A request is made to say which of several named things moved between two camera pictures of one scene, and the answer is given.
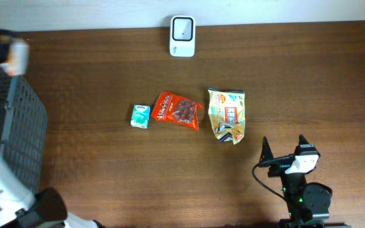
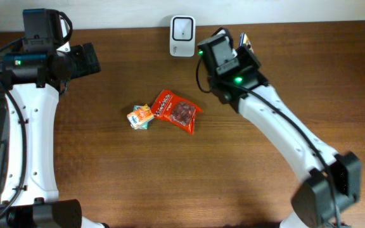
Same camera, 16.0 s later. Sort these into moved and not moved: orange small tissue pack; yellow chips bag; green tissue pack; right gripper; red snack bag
Moved: right gripper; yellow chips bag; orange small tissue pack
Not moved: green tissue pack; red snack bag
